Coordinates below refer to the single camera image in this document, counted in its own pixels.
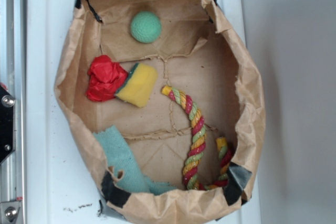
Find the brown paper bag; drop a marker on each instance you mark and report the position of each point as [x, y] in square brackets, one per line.
[199, 52]

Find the yellow green sponge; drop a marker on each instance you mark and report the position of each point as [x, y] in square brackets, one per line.
[138, 86]

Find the red crumpled cloth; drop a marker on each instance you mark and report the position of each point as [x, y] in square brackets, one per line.
[106, 77]

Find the green textured ball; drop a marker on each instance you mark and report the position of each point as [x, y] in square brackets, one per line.
[145, 27]

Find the teal cloth rag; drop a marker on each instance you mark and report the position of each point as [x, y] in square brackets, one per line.
[124, 165]

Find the black mounting bracket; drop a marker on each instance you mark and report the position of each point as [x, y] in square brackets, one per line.
[6, 124]

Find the aluminium frame rail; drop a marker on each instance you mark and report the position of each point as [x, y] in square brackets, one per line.
[13, 48]

